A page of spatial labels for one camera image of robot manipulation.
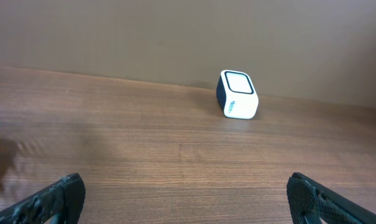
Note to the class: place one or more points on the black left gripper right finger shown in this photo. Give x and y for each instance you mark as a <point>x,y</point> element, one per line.
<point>311,203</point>

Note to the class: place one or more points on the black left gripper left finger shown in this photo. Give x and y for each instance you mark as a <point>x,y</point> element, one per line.
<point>61,202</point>

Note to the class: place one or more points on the white barcode scanner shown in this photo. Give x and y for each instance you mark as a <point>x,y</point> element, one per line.
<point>236,95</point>

